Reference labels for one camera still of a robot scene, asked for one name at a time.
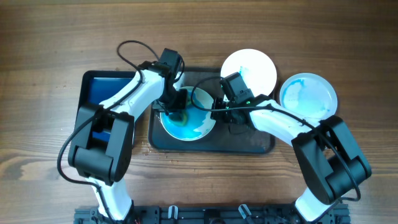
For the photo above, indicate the green and yellow sponge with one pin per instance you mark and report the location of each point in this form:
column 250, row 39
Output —
column 178, row 118

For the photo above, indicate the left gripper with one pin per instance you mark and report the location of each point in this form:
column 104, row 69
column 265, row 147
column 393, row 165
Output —
column 181, row 104

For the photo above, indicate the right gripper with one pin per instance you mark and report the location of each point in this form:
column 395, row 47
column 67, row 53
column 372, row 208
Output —
column 217, row 114

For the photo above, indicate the small black water tray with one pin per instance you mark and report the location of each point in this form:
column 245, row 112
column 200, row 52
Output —
column 97, row 86

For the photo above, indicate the white plate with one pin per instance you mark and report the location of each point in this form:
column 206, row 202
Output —
column 310, row 95
column 197, row 123
column 256, row 68

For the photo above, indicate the dark brown serving tray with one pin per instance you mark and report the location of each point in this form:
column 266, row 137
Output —
column 225, row 138

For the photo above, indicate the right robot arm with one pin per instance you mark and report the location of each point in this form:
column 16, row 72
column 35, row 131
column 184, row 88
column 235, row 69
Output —
column 332, row 163

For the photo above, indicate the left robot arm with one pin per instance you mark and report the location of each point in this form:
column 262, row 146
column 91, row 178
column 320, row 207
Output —
column 100, row 147

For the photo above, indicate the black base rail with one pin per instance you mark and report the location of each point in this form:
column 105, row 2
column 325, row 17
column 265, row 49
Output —
column 274, row 213

